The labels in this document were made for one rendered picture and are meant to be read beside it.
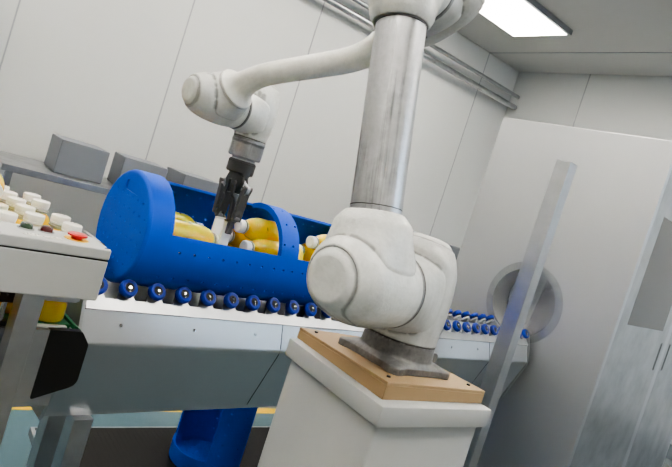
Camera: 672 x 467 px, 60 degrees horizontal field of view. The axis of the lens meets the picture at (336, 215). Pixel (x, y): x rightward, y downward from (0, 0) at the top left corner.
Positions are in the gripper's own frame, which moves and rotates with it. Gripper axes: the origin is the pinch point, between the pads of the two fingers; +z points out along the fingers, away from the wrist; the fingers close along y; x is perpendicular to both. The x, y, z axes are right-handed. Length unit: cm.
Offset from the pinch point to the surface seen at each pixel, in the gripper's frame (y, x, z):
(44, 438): 10, 26, 63
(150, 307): -5.9, 17.1, 20.9
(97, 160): 252, -64, 8
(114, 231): 7.6, 25.1, 6.5
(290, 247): -8.0, -18.4, -0.8
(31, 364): -17, 45, 31
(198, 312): -6.0, 3.4, 21.0
